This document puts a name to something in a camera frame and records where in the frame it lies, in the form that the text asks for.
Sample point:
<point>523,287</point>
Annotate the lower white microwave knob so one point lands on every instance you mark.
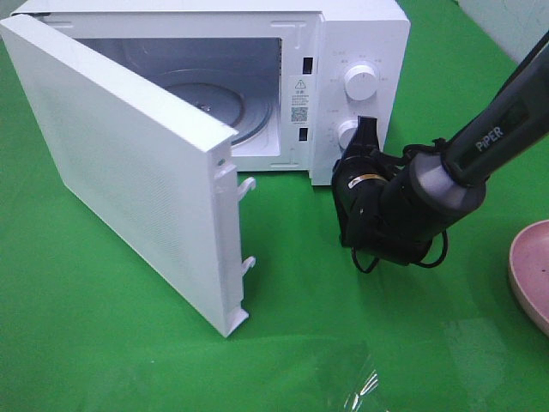
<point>345,133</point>

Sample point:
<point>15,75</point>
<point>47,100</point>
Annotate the white microwave door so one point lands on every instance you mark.
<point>154,168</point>

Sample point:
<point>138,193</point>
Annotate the white microwave oven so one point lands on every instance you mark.
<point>297,52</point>

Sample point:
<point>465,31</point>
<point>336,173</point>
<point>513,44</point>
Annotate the white microwave knob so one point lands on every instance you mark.
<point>361,81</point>
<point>345,133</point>

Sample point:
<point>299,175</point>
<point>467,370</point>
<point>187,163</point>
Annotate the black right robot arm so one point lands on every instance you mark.
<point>398,208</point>

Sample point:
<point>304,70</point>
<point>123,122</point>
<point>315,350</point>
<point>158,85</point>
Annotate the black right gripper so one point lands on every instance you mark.
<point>359,178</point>

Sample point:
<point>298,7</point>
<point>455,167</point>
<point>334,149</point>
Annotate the upper white microwave knob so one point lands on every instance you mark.
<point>361,81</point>

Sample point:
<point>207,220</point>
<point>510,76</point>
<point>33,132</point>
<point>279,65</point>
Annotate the pink round plate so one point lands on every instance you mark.
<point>528,272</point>

